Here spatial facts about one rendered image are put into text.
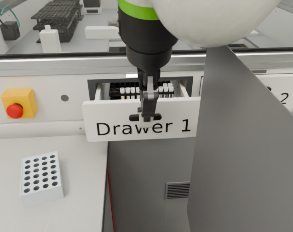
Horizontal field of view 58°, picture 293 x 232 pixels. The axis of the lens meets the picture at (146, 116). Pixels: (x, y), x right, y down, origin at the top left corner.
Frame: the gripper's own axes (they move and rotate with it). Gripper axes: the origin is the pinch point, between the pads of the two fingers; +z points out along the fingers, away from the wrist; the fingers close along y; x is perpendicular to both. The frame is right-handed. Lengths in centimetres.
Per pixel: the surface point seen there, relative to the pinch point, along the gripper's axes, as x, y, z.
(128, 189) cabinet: -5.2, -2.7, 47.0
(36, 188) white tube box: -24.6, 10.7, 10.7
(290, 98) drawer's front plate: 44.1, -13.6, 12.1
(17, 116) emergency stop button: -32.4, -8.6, 9.1
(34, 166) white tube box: -26.9, 4.2, 12.8
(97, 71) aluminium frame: -11.6, -18.2, 3.4
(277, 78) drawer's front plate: 38.2, -15.9, 5.8
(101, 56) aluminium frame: -10.3, -20.3, 0.2
